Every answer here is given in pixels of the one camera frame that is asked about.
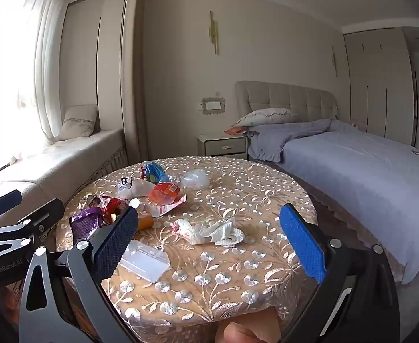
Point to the bed with blue sheet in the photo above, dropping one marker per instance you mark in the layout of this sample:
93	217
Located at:
366	185

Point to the clear plastic box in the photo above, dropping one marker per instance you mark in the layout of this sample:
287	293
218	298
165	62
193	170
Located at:
145	260

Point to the small orange packet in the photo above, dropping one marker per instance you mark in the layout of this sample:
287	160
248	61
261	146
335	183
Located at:
146	221

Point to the red snack wrapper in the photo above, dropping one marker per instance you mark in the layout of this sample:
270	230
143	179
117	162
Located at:
113	205

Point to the framed wall switch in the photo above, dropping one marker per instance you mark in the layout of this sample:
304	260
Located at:
214	105

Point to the round table with patterned cloth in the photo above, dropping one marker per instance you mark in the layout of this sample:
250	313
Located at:
209	286

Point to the sheer white curtain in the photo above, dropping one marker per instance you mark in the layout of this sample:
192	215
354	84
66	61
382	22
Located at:
34	60

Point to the purple snack wrapper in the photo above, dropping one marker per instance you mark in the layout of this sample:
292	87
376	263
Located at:
84	225

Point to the beige cushion pillow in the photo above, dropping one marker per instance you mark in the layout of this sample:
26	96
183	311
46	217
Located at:
79	121

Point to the multicolor snack wrapper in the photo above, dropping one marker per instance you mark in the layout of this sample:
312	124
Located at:
91	200

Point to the ruffled bed pillow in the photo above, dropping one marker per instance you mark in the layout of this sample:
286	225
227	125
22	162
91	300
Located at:
266	117

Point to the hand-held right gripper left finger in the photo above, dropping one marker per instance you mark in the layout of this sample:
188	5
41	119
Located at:
116	243

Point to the crumpled white tissue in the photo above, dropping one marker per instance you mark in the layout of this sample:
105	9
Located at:
220	234

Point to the blue snack wrapper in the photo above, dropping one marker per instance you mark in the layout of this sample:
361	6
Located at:
155	172

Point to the beige window seat cushion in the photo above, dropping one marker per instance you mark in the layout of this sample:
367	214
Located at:
62	157

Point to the beige tufted headboard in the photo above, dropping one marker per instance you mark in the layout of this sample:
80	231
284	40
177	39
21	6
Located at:
284	96

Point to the beige wardrobe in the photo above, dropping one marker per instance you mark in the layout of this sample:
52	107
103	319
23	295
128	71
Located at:
377	85

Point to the white snack packet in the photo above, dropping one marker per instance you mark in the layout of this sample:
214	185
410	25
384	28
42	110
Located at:
136	187

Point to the beige nightstand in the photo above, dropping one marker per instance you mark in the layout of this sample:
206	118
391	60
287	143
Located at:
223	146

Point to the orange plastic jar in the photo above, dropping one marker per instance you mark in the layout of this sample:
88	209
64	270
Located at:
164	192

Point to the gold wall sconce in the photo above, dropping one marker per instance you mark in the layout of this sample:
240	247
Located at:
213	32
334	60

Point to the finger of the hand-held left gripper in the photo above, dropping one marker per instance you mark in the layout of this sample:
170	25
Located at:
2	203
46	214

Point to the blue-grey duvet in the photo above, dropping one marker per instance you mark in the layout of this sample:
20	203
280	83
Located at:
288	135

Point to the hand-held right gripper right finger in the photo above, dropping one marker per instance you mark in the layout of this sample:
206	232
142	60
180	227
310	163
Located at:
302	243

